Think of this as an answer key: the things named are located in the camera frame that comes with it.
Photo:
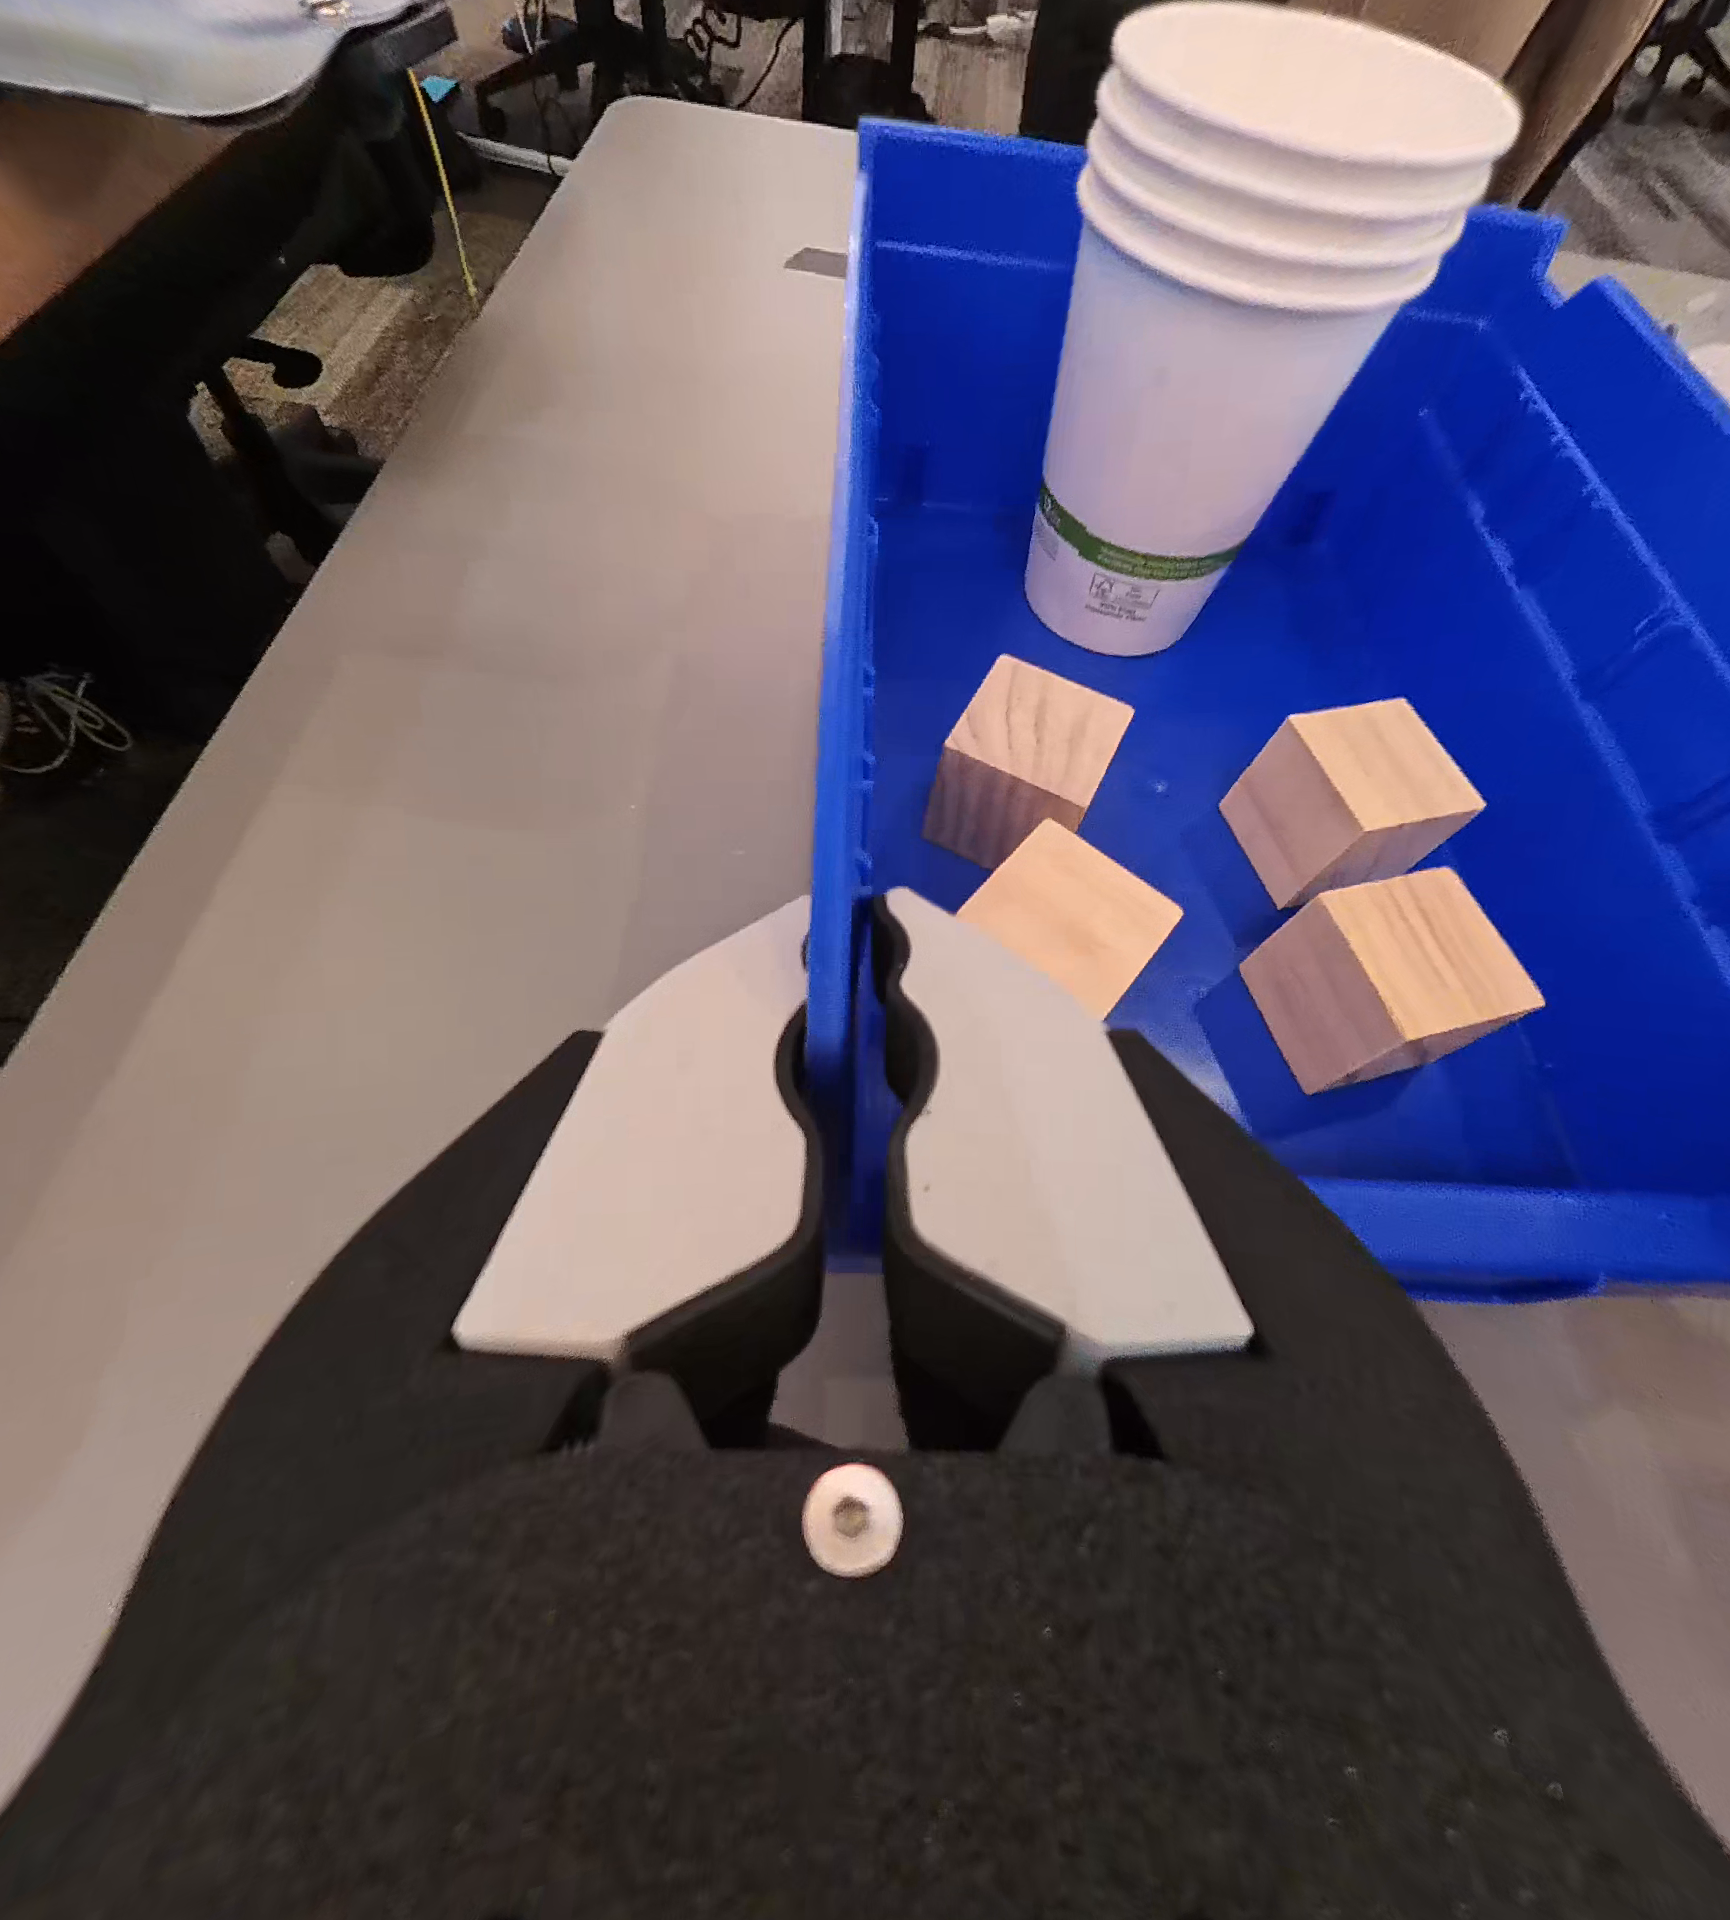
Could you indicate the wooden desk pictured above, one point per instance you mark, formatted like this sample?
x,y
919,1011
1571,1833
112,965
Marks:
x,y
24,224

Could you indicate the black office chair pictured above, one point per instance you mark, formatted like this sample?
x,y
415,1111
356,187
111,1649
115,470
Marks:
x,y
325,194

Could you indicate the blue plastic bin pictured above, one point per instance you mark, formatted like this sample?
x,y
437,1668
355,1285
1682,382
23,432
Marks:
x,y
1555,1171

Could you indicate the wooden cube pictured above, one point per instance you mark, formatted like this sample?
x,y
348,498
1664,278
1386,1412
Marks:
x,y
1352,803
1031,750
1382,974
1068,914

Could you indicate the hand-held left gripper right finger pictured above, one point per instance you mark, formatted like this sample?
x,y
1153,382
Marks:
x,y
1075,1200

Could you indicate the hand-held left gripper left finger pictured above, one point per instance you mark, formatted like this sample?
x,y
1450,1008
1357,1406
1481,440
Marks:
x,y
654,1200

